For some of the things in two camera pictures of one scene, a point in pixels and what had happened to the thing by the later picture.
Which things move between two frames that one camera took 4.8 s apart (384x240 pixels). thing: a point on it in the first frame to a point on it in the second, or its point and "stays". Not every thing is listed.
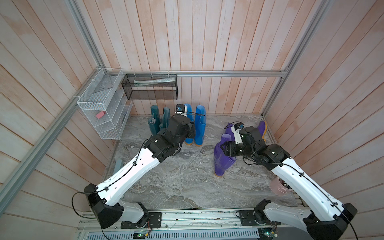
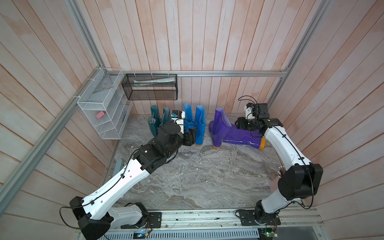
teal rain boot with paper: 154,120 stays
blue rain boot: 200,120 stays
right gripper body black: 237,150 to 247,124
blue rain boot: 189,141 stays
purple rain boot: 221,162 to 219,128
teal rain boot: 165,118 stays
